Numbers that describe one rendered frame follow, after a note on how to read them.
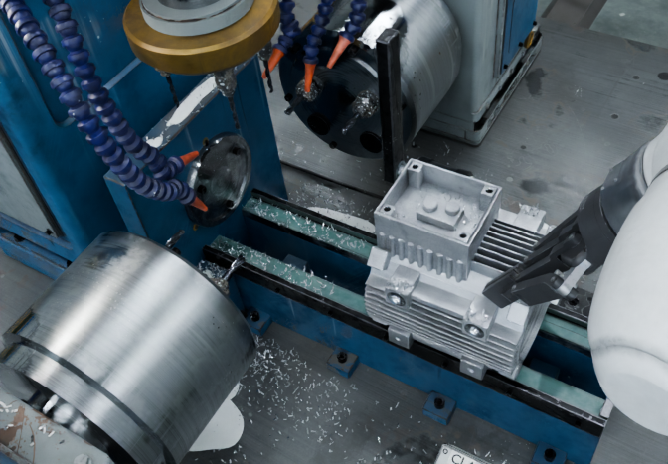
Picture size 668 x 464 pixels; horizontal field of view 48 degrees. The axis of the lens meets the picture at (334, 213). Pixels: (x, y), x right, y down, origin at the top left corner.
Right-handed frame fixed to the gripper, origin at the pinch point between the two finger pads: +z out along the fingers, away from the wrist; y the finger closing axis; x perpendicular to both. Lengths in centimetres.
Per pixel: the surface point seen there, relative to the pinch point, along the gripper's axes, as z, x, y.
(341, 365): 36.9, -4.6, 3.8
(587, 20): 117, 19, -209
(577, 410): 11.0, 18.5, 0.7
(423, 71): 15.4, -21.8, -32.7
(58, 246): 48, -50, 12
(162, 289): 13.1, -30.0, 19.8
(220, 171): 30.9, -36.5, -6.4
